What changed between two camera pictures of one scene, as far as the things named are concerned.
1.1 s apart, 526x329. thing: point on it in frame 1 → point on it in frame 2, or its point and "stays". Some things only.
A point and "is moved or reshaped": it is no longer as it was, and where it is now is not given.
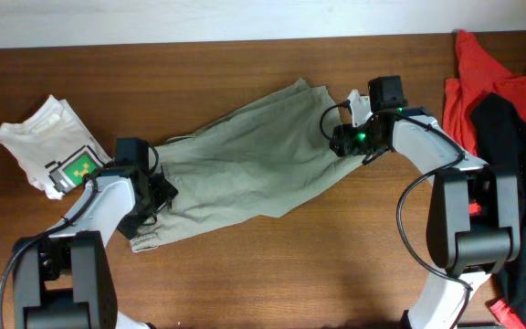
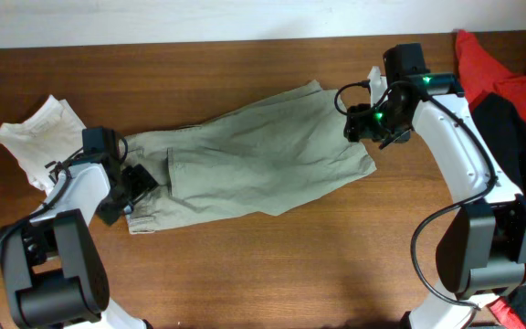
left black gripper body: x=154 y=201 → x=136 y=181
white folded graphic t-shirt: x=53 y=147 stays
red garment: x=475 y=78 stays
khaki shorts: x=253 y=164 is moved or reshaped
